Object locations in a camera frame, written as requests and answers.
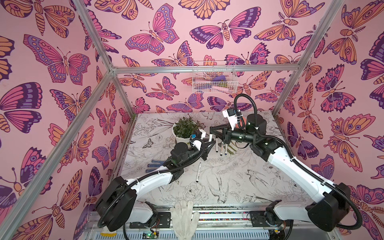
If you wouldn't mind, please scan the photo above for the white knit glove front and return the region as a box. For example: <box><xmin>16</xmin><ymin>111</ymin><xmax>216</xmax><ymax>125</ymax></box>
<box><xmin>170</xmin><ymin>200</ymin><xmax>200</xmax><ymax>240</ymax></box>

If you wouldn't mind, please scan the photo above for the blue dotted glove on rail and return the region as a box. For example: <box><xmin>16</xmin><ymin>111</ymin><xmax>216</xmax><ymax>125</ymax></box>
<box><xmin>100</xmin><ymin>230</ymin><xmax>117</xmax><ymax>238</ymax></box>

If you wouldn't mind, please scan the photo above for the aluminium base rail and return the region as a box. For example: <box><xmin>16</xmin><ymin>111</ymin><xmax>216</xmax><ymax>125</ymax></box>
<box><xmin>80</xmin><ymin>204</ymin><xmax>343</xmax><ymax>240</ymax></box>

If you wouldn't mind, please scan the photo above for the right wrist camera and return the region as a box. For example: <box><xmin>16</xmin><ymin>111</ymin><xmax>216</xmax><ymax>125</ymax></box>
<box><xmin>222</xmin><ymin>108</ymin><xmax>243</xmax><ymax>130</ymax></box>

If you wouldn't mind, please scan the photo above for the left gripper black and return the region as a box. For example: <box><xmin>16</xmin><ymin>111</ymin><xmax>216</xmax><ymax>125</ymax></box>
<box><xmin>176</xmin><ymin>138</ymin><xmax>214</xmax><ymax>170</ymax></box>

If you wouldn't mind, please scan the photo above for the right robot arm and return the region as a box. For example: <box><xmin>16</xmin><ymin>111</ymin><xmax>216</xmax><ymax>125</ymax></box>
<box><xmin>210</xmin><ymin>114</ymin><xmax>363</xmax><ymax>232</ymax></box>

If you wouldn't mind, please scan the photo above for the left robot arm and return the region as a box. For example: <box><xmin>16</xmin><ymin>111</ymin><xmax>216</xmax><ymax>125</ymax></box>
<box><xmin>95</xmin><ymin>138</ymin><xmax>216</xmax><ymax>232</ymax></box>

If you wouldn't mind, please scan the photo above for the green circuit board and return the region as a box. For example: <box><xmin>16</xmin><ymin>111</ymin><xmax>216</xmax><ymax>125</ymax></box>
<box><xmin>142</xmin><ymin>231</ymin><xmax>158</xmax><ymax>240</ymax></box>

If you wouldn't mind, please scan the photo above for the potted green plant white pot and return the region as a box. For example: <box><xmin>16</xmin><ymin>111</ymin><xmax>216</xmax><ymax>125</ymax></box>
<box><xmin>172</xmin><ymin>117</ymin><xmax>203</xmax><ymax>144</ymax></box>

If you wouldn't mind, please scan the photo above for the blue dotted knit glove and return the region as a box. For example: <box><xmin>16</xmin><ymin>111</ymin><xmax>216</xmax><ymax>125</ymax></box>
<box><xmin>145</xmin><ymin>160</ymin><xmax>164</xmax><ymax>173</ymax></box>

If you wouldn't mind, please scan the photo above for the wire basket on wall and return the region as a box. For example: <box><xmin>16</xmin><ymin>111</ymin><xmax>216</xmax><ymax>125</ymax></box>
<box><xmin>191</xmin><ymin>63</ymin><xmax>239</xmax><ymax>95</ymax></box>

